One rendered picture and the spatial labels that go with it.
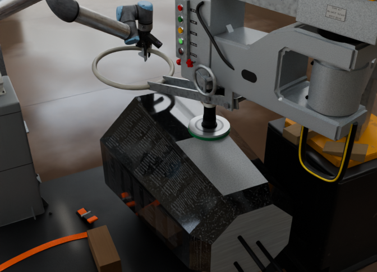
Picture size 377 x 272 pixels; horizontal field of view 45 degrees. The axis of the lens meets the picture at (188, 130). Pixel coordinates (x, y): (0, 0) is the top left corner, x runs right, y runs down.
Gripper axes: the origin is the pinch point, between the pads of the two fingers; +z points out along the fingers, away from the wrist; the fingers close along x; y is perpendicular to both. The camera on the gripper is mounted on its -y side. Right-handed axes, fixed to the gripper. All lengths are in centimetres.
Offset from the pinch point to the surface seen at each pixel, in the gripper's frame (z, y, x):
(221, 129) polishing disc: -4, -65, 58
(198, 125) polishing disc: -3, -52, 59
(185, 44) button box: -50, -44, 62
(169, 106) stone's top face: 3, -30, 41
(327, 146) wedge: -3, -117, 49
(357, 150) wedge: -7, -131, 51
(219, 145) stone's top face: -3, -66, 69
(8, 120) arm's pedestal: 16, 55, 73
